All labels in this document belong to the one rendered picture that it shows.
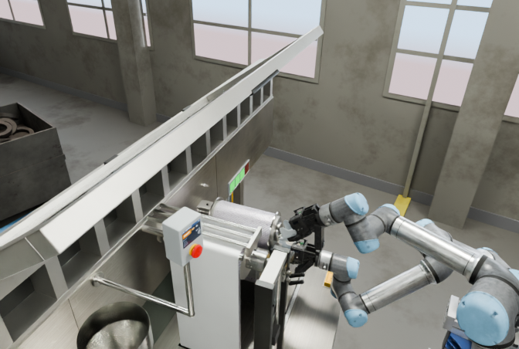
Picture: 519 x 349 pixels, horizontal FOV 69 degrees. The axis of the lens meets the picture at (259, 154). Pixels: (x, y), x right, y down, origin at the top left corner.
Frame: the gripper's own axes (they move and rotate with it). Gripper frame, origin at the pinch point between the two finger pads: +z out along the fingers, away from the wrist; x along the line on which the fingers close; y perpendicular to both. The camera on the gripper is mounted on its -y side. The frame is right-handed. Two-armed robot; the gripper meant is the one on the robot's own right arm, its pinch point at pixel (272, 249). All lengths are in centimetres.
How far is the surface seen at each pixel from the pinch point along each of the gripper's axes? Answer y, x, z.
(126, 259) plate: 29, 50, 30
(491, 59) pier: 42, -202, -96
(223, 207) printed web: 22.0, 7.6, 18.5
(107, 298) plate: 22, 60, 30
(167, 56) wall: -14, -286, 239
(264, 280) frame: 35, 47, -13
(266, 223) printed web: 21.2, 9.4, -0.2
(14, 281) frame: 50, 80, 31
